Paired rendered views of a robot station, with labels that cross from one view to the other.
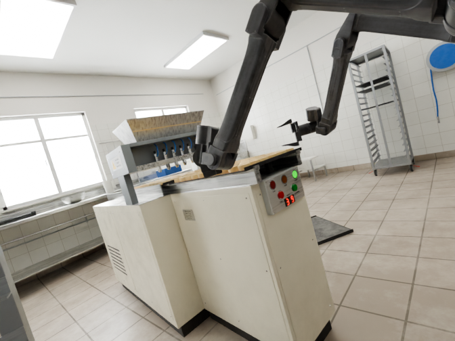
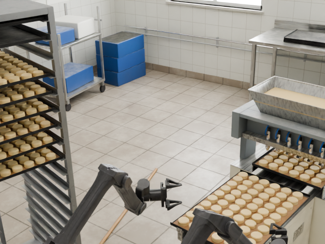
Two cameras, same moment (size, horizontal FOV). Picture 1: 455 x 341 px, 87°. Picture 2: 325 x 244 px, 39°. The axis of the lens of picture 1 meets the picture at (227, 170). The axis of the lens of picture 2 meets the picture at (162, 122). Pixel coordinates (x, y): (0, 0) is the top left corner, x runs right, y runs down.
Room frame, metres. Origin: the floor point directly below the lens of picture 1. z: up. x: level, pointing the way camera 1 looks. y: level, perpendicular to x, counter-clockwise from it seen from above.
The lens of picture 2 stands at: (0.59, -1.78, 2.21)
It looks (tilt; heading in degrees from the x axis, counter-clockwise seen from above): 25 degrees down; 82
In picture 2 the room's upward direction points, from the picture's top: 1 degrees counter-clockwise
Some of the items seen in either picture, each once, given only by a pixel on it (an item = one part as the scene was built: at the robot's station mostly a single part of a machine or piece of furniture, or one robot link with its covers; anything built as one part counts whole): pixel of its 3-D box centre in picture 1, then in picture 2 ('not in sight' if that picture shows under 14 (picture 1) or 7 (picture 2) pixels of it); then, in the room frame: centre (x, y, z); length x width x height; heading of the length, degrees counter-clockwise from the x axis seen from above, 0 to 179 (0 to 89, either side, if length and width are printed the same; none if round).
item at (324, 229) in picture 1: (315, 229); not in sight; (2.33, -0.68, 0.02); 0.60 x 0.40 x 0.03; 10
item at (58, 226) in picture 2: not in sight; (47, 216); (0.21, 0.67, 0.51); 0.64 x 0.03 x 0.03; 122
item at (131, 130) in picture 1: (162, 130); (307, 105); (1.67, 0.35, 1.25); 0.56 x 0.29 x 0.14; 130
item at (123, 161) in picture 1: (172, 164); (302, 146); (1.67, 0.35, 1.01); 0.72 x 0.33 x 0.34; 130
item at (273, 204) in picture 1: (283, 189); not in sight; (1.00, -0.21, 0.77); 0.24 x 0.04 x 0.14; 130
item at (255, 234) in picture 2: not in sight; (256, 236); (1.21, -0.23, 0.91); 0.05 x 0.05 x 0.02
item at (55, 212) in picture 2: not in sight; (45, 204); (0.21, 0.67, 0.60); 0.64 x 0.03 x 0.03; 122
